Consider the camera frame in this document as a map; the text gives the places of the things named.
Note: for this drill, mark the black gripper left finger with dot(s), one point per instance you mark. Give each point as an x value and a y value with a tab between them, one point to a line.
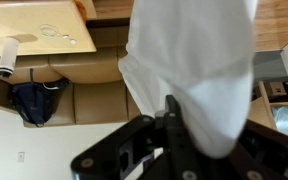
177	143

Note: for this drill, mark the dark blue bag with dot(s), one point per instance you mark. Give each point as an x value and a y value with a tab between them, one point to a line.
34	103

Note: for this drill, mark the white paper roll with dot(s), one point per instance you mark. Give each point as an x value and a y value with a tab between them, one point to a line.
8	55

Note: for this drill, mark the orange item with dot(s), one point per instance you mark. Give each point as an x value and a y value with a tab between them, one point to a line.
81	10

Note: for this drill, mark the brown cardboard box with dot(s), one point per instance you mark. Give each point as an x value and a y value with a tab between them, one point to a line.
275	89

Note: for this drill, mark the brown leather sofa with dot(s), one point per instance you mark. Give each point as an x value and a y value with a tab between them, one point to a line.
97	100

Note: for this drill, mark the white shirt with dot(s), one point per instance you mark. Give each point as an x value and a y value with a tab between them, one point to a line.
190	60

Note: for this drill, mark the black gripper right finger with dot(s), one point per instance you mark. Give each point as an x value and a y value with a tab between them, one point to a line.
270	150

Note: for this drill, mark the white wall outlet plate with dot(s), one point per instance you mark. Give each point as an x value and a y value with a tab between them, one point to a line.
21	157

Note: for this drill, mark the light wooden coffee table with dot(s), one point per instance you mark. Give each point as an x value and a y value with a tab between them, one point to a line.
34	13

